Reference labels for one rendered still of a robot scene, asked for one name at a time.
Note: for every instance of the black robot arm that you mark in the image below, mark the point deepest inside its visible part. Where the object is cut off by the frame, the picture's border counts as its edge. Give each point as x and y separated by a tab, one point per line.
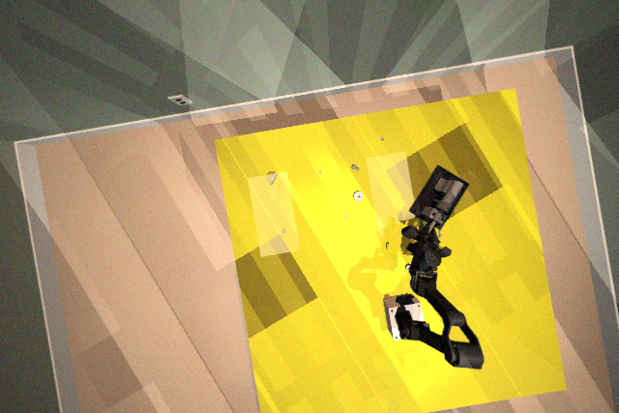
459	354

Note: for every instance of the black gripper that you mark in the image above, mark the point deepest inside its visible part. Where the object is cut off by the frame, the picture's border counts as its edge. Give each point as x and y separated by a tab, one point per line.
431	243

